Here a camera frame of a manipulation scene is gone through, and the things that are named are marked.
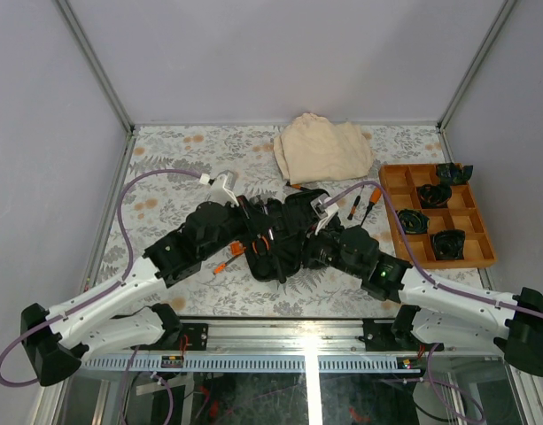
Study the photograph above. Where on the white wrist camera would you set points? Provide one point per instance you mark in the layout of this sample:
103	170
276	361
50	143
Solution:
221	188
325	209

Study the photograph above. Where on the orange handled long screwdriver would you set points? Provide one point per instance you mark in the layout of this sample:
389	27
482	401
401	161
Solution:
373	200

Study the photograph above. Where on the floral table mat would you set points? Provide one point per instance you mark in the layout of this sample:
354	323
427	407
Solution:
153	195

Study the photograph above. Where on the cream cloth bag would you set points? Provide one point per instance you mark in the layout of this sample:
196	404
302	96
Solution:
313	149

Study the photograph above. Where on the dark tape roll top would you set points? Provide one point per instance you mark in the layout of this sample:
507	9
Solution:
452	174

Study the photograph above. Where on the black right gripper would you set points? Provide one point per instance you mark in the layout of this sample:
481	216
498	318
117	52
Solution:
309	243

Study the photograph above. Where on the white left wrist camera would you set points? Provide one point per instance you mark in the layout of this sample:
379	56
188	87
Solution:
221	188

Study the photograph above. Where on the dark green tool case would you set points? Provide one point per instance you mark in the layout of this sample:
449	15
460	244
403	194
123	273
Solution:
301	221

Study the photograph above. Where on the orange compartment tray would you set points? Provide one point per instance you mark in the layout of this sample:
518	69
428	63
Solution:
401	183

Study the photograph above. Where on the dark tape roll bottom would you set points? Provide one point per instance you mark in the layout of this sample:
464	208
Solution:
448	244

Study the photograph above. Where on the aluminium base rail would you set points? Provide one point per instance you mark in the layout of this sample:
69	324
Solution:
366	345

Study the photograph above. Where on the dark tape roll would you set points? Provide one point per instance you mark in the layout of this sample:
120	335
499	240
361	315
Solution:
434	196
413	222
448	244
452	174

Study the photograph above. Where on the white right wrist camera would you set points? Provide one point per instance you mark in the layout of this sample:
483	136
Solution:
325	209

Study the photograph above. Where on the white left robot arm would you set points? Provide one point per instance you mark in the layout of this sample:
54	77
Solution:
59	339

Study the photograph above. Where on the orange utility knife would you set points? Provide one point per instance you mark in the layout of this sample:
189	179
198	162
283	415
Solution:
223	266

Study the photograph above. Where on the orange black needle-nose pliers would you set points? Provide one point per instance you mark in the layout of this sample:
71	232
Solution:
261	247

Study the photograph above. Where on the steel claw hammer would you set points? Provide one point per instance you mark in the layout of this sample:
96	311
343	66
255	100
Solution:
270	222

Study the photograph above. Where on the small precision screwdriver by bag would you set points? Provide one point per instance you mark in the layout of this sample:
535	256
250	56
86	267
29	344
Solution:
297	186

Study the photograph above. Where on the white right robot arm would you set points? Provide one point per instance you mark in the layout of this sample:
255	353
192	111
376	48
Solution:
445	312

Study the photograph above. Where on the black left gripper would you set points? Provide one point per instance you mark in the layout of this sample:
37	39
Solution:
236	210

